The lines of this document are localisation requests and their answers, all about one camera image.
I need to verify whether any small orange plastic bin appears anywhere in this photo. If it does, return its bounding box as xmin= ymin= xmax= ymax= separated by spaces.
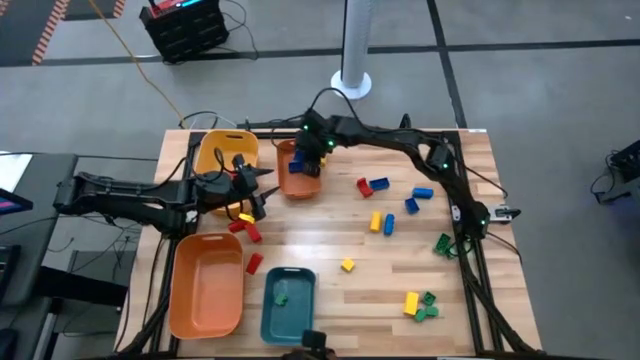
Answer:
xmin=275 ymin=138 xmax=322 ymax=200

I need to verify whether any black mat with hazard stripes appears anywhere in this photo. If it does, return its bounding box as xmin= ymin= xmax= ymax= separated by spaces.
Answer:
xmin=0 ymin=0 xmax=71 ymax=67
xmin=64 ymin=0 xmax=126 ymax=21

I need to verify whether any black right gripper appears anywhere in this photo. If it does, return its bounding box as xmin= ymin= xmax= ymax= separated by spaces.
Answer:
xmin=294 ymin=130 xmax=334 ymax=178

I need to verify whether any black equipment crate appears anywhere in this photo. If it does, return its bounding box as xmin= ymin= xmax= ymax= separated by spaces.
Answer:
xmin=138 ymin=0 xmax=230 ymax=65

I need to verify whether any red electronic device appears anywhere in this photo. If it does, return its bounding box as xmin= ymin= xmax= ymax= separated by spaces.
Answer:
xmin=148 ymin=0 xmax=201 ymax=16

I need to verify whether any black screen device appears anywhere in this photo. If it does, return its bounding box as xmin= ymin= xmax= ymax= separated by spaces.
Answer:
xmin=0 ymin=188 xmax=34 ymax=216

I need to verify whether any white fan pedestal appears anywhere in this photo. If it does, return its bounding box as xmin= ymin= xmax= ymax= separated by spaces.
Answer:
xmin=330 ymin=0 xmax=373 ymax=100

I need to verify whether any large orange plastic bin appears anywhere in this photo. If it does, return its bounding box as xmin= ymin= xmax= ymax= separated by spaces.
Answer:
xmin=168 ymin=232 xmax=245 ymax=341

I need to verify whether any yellow floor cable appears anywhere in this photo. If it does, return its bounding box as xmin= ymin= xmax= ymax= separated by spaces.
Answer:
xmin=87 ymin=0 xmax=186 ymax=124

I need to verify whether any white paper sheet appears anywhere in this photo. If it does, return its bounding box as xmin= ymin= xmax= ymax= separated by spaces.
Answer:
xmin=0 ymin=152 xmax=32 ymax=194

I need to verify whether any black equipment with cables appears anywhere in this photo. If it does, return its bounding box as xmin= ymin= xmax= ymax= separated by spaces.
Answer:
xmin=593 ymin=139 xmax=640 ymax=206

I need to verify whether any black table-level camera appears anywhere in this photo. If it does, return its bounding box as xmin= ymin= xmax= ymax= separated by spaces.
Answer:
xmin=299 ymin=328 xmax=331 ymax=360

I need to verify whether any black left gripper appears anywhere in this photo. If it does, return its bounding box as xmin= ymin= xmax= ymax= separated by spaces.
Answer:
xmin=230 ymin=153 xmax=280 ymax=220

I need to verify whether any black side desk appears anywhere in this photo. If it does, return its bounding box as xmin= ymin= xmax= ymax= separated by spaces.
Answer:
xmin=0 ymin=152 xmax=79 ymax=306

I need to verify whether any yellow plastic bin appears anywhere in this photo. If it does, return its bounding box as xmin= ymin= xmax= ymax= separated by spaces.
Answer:
xmin=193 ymin=128 xmax=260 ymax=217

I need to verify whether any teal plastic bin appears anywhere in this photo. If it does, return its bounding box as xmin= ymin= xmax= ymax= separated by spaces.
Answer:
xmin=260 ymin=266 xmax=318 ymax=347

